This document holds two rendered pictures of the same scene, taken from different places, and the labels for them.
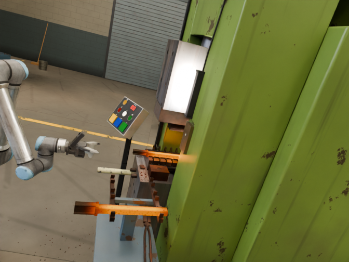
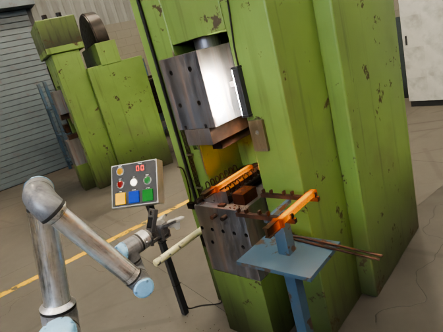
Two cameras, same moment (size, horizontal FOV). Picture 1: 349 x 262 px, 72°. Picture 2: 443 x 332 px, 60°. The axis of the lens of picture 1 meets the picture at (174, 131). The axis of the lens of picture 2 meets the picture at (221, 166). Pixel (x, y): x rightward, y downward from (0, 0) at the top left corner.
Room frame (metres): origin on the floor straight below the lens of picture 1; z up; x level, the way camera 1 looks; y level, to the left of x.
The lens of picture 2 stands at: (-0.36, 1.02, 1.74)
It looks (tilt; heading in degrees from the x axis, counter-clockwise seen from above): 16 degrees down; 333
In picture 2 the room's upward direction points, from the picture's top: 15 degrees counter-clockwise
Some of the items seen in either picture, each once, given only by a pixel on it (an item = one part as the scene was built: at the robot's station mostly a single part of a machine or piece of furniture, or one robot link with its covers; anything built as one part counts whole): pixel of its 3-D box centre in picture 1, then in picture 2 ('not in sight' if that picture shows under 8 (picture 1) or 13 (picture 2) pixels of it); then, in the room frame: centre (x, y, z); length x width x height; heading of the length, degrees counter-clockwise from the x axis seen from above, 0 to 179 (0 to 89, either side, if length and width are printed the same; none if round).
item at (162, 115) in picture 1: (186, 114); (222, 126); (1.61, -0.05, 1.32); 0.42 x 0.20 x 0.10; 108
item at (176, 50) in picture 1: (198, 80); (217, 83); (1.57, -0.07, 1.56); 0.42 x 0.39 x 0.40; 108
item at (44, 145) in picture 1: (47, 144); (128, 249); (1.32, 0.74, 0.98); 0.12 x 0.09 x 0.10; 108
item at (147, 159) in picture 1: (174, 160); (236, 181); (1.61, -0.05, 0.96); 0.42 x 0.20 x 0.09; 108
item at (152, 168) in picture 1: (158, 172); (244, 195); (1.39, 0.03, 0.95); 0.12 x 0.09 x 0.07; 108
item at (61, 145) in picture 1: (62, 146); (143, 239); (1.35, 0.66, 0.99); 0.10 x 0.05 x 0.09; 18
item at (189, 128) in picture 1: (186, 137); (258, 135); (1.29, -0.08, 1.27); 0.09 x 0.02 x 0.17; 18
